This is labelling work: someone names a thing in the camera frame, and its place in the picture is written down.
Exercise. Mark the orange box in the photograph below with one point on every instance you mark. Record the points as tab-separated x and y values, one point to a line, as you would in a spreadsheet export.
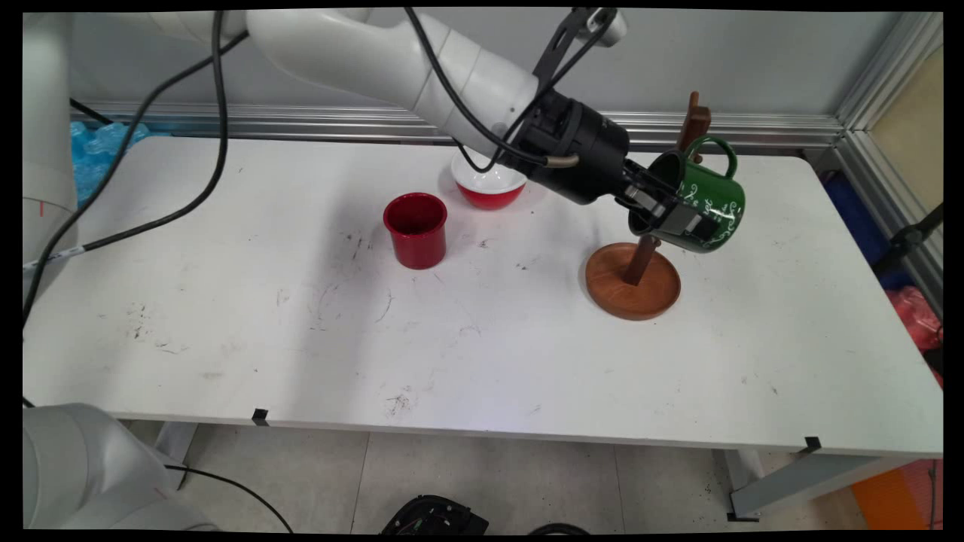
892	497

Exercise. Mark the green enamel mug white print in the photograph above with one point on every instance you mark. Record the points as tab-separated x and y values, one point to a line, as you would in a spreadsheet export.
719	199

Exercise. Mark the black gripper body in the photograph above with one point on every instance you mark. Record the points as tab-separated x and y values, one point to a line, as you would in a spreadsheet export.
584	154

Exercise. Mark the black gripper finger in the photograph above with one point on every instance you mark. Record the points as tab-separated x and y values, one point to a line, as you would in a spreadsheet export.
674	218
649	178

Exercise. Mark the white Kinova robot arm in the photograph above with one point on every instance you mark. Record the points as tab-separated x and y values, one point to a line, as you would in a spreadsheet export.
361	53

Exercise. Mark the blue bin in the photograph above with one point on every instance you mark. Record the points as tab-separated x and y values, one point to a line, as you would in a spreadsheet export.
858	226

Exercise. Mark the grey table leg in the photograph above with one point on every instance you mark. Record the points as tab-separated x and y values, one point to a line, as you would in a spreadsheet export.
177	444
813	478

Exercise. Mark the thin black tripod leg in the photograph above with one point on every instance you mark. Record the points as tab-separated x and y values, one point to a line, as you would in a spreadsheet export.
90	111

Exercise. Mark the wooden mug tree stand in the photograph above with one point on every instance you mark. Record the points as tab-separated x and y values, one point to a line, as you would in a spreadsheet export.
633	290

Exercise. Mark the black device on floor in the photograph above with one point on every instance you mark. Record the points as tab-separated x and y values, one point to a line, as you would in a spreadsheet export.
433	518

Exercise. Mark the red metal cup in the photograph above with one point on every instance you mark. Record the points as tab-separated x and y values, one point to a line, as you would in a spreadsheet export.
416	229

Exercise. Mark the blue water bottle pack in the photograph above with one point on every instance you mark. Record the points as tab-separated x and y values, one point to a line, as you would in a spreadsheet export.
98	154

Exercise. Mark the red bowl white inside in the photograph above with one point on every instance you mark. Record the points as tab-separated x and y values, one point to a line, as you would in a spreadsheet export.
489	194

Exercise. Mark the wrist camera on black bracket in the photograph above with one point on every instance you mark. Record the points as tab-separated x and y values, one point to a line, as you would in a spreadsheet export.
561	41

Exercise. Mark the black camera stand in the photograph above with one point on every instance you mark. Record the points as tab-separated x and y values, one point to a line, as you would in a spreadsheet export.
911	237

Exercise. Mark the aluminium frame rail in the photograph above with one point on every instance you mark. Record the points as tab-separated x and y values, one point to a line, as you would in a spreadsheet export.
753	128

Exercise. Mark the black tape clip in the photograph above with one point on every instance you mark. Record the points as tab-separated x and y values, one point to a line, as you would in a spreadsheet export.
812	444
260	417

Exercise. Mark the red plastic bag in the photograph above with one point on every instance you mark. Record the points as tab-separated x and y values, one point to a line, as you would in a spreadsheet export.
915	316

